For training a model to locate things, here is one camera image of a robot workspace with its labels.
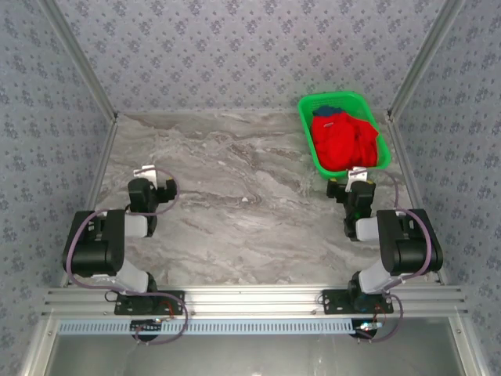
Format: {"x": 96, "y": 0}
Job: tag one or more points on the small black circuit board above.
{"x": 146, "y": 335}
{"x": 368, "y": 335}

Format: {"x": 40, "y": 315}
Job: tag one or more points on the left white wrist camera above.
{"x": 146, "y": 171}

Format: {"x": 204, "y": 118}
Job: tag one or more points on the green plastic basket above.
{"x": 344, "y": 100}

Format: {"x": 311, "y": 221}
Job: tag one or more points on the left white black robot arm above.
{"x": 98, "y": 243}

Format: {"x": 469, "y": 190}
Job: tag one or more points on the aluminium frame leg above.
{"x": 37, "y": 348}
{"x": 466, "y": 348}

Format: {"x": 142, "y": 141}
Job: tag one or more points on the aluminium table side rail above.
{"x": 105, "y": 156}

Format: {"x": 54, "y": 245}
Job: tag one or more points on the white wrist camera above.
{"x": 358, "y": 172}
{"x": 146, "y": 171}

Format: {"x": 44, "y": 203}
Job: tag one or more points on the wide aluminium mounting rail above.
{"x": 254, "y": 299}

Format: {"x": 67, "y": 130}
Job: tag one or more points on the dark blue garment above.
{"x": 325, "y": 110}

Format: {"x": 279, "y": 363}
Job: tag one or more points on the red t-shirt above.
{"x": 336, "y": 141}

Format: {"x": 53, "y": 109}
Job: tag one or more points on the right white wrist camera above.
{"x": 358, "y": 172}

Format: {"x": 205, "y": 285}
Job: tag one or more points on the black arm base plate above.
{"x": 332, "y": 299}
{"x": 176, "y": 299}

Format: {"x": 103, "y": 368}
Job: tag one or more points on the slanted aluminium frame post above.
{"x": 83, "y": 58}
{"x": 422, "y": 58}

